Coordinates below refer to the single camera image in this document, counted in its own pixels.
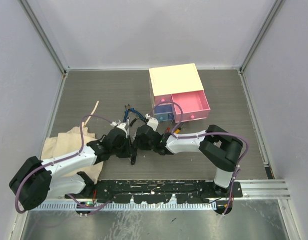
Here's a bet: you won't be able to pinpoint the black adjustable wrench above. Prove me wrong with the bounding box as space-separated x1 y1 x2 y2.
127 135 137 166

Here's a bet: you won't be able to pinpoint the large pink drawer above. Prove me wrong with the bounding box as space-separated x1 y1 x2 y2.
171 90 210 123

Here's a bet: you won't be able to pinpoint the cream drawer cabinet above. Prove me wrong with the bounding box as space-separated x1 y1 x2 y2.
149 63 204 114

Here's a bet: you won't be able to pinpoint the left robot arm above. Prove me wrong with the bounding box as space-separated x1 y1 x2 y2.
9 124 130 214

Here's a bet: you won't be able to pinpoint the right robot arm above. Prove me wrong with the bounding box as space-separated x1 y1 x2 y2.
133 124 243 197

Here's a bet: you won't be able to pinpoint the left light blue drawer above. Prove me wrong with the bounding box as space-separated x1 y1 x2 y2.
154 113 169 122

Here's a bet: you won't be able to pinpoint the small purple drawer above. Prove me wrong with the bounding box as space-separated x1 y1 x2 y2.
167 112 174 121

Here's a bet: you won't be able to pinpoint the wide purple drawer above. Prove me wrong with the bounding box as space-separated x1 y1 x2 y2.
154 104 173 115

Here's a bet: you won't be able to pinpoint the small pink drawer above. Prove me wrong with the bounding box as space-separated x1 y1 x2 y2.
154 94 171 105

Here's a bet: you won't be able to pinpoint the beige cloth bag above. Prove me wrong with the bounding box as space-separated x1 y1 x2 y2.
41 126 103 184

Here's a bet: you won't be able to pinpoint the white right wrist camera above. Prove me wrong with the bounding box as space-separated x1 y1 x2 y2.
145 113 159 131

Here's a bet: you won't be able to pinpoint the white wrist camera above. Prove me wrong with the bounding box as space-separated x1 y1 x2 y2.
145 113 159 131
110 120 129 137

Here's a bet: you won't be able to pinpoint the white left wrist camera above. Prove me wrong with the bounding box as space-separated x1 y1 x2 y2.
110 120 129 137

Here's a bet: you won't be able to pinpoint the red blue handled screwdriver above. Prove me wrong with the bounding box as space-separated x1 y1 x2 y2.
164 120 174 135

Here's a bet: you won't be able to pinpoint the orange handled screwdriver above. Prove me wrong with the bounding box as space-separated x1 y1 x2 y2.
174 123 185 134

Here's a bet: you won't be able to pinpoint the blue handled pliers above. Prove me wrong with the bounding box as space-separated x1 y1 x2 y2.
123 104 147 123

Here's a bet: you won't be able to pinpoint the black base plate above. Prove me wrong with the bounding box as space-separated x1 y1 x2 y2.
72 180 243 204

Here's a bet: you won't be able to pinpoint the slotted cable duct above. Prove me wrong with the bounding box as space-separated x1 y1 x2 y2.
33 200 216 211

